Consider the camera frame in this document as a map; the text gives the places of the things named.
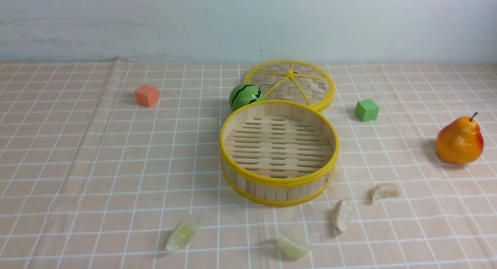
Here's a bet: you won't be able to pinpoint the green toy watermelon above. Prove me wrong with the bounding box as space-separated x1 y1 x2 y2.
228 83 264 112

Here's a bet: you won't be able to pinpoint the bamboo steamer tray yellow rims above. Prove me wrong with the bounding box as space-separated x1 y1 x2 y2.
219 101 340 207

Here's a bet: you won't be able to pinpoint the pale green dumpling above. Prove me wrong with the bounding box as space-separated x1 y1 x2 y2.
165 216 198 252
277 231 312 260

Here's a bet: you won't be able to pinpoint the cream dumpling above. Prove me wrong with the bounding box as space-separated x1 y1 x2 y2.
330 197 353 232
370 183 402 203

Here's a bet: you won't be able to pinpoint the bamboo steamer lid yellow rim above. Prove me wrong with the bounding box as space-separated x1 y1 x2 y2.
243 59 335 112

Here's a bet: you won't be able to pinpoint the orange foam cube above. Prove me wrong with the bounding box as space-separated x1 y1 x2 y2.
134 84 160 108

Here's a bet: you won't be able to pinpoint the green foam cube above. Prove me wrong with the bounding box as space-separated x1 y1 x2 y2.
355 99 380 122

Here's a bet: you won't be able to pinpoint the pink checked tablecloth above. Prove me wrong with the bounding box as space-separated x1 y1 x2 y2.
0 59 497 269

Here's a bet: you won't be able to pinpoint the orange red toy pear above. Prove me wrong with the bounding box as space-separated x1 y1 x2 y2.
436 112 484 165

